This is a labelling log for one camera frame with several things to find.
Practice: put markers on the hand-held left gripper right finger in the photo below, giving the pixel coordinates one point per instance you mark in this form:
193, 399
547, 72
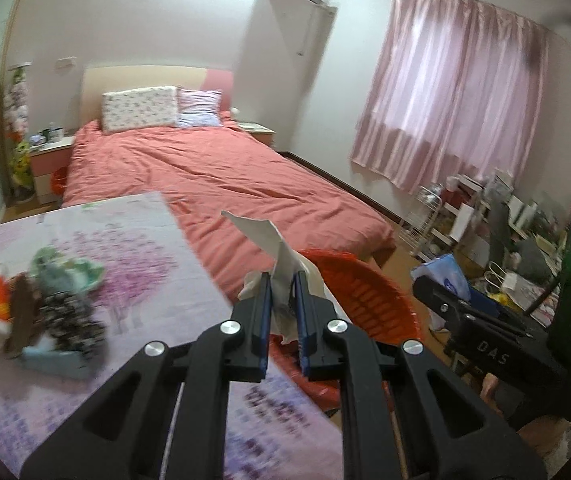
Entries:
301, 320

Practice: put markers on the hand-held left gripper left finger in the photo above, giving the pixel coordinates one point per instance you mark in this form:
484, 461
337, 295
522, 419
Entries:
264, 320

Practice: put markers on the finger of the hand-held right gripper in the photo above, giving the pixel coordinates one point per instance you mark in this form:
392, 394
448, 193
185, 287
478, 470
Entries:
435, 300

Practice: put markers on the red plastic basket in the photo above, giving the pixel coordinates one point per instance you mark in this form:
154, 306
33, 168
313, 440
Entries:
365, 285

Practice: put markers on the white tissue paper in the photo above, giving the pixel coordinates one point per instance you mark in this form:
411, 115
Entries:
275, 245

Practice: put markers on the blue white plastic packet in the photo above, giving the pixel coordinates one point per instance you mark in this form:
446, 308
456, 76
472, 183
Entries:
445, 272

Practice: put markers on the black chair back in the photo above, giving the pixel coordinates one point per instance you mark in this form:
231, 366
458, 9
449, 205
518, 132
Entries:
499, 235

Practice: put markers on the bed with salmon duvet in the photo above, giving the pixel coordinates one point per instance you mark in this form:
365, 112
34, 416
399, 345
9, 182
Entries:
225, 175

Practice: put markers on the light green sock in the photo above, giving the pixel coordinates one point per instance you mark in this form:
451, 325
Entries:
83, 272

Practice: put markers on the wooden nightstand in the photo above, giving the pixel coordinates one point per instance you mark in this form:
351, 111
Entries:
260, 132

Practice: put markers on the black white patterned cloth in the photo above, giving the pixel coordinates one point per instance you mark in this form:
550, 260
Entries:
70, 322

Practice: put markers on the light blue packet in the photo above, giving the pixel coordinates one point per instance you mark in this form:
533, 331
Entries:
58, 362

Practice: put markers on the pink curtain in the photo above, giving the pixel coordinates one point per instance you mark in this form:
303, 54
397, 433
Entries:
455, 85

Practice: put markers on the striped pink pillow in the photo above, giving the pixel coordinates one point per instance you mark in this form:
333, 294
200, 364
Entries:
198, 107

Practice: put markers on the brown flat wrapper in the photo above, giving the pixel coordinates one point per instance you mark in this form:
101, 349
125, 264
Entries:
19, 315

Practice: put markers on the floral pillow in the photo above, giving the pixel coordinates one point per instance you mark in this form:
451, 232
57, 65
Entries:
138, 110

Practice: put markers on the small red bin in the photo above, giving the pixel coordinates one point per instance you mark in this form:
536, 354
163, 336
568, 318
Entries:
59, 182

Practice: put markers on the pink white nightstand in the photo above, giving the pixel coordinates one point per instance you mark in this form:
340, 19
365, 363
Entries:
50, 160

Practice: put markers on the cream pink headboard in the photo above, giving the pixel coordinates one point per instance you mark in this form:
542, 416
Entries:
130, 77

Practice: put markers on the hanging stuffed toys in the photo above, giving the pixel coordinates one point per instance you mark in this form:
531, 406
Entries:
18, 125

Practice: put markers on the wall switch plate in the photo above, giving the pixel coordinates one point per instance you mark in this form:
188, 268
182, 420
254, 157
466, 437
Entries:
64, 63

